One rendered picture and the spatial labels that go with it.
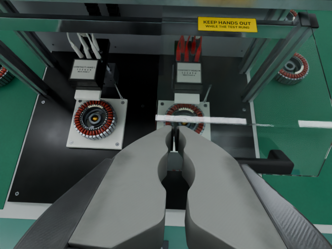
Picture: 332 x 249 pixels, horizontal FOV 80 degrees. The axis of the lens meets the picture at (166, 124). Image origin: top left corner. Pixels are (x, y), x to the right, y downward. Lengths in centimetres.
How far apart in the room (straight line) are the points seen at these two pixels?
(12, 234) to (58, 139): 103
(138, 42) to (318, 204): 67
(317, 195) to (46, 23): 74
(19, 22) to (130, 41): 30
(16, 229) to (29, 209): 92
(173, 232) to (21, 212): 87
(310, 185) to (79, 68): 66
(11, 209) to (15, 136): 20
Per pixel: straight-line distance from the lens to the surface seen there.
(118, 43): 69
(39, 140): 66
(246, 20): 39
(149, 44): 67
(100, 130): 54
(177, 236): 133
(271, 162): 28
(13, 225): 160
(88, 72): 51
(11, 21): 50
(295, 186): 66
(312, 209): 68
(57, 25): 46
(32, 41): 68
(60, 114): 66
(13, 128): 74
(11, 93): 81
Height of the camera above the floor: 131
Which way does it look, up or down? 70 degrees down
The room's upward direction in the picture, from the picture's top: straight up
